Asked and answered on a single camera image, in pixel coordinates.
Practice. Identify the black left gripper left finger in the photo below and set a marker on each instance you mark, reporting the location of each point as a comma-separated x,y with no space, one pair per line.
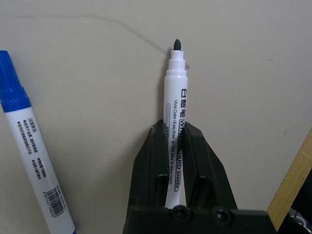
151,170

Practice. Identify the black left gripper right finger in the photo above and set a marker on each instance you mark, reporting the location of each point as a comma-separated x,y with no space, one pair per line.
207,175

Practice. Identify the black whiteboard marker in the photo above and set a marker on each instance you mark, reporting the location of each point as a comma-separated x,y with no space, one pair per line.
174,97

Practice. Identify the blue capped whiteboard marker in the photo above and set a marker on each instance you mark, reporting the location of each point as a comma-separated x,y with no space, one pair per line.
29,146

